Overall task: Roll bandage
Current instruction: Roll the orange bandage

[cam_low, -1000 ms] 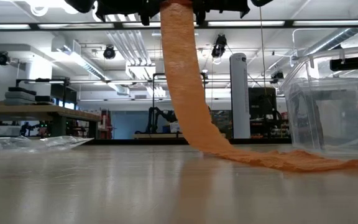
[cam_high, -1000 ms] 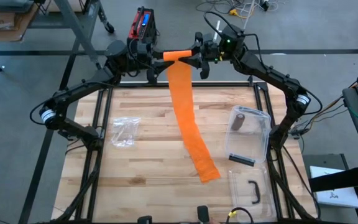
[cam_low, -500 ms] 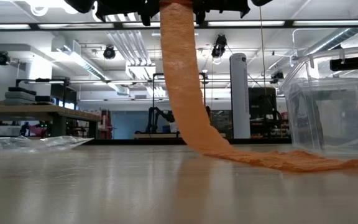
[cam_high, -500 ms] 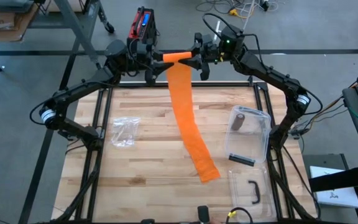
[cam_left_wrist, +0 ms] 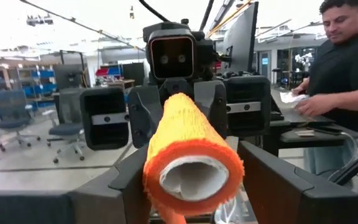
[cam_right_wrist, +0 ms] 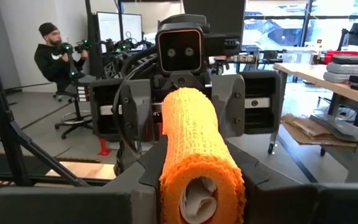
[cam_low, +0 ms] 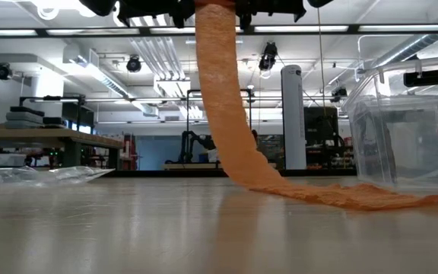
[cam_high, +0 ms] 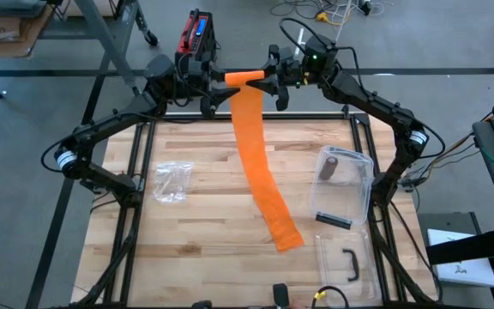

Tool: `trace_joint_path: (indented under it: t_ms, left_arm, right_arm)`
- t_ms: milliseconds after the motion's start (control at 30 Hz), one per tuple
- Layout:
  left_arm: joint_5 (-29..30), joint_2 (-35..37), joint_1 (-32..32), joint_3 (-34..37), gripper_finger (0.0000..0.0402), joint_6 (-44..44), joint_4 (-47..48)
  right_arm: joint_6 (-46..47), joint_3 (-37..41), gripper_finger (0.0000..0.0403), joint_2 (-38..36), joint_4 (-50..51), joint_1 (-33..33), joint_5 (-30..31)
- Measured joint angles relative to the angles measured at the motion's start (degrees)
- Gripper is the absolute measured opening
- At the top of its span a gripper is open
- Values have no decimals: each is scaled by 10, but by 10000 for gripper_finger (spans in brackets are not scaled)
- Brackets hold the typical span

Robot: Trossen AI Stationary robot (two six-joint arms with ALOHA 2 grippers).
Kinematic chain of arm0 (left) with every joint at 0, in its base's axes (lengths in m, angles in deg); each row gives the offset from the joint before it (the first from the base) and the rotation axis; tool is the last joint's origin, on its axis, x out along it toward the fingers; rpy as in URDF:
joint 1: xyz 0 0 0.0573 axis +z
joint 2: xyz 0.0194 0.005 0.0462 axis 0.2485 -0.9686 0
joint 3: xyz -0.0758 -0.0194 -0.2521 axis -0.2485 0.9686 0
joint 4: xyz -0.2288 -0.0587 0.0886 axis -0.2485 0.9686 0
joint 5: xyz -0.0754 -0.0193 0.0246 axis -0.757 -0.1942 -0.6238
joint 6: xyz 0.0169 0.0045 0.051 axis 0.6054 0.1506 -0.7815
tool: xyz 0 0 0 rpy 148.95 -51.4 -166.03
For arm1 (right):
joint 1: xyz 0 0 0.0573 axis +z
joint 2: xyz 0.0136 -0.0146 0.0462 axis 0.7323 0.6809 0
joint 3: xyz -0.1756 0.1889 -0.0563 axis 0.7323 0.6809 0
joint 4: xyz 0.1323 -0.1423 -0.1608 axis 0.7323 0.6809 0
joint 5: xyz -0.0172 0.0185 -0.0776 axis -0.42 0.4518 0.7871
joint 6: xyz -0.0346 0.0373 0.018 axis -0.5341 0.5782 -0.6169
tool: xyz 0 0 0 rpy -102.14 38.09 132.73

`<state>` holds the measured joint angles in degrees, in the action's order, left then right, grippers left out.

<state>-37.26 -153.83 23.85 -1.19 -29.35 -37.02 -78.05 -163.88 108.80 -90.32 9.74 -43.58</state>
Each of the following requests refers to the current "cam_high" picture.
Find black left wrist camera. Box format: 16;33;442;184
182;70;203;98

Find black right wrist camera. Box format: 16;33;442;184
283;58;306;87

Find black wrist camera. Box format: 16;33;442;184
182;70;203;98
283;58;306;87

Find black cable with yellow tag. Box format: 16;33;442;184
310;285;351;309

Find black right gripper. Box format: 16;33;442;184
249;44;291;112

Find clear plastic bag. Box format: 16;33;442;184
151;161;196;205

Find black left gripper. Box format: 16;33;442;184
186;59;243;119

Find red black battery box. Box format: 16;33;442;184
174;8;219;70

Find clear plastic bin lid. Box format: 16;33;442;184
314;229;383;308

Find black strap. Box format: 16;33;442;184
425;226;494;266

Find wooden workbench with casters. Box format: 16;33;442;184
39;0;160;104

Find beige elastic bandage roll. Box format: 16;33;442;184
318;155;340;181

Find tangled floor cables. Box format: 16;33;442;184
269;0;385;21

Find orange cloth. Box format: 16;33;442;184
224;70;306;253

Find dark grey floor box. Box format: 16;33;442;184
417;211;484;241

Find yellow coiled cable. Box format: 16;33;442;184
315;3;353;27

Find clear plastic storage bin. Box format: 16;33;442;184
309;144;376;231

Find white paper sheet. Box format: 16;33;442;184
426;227;494;288

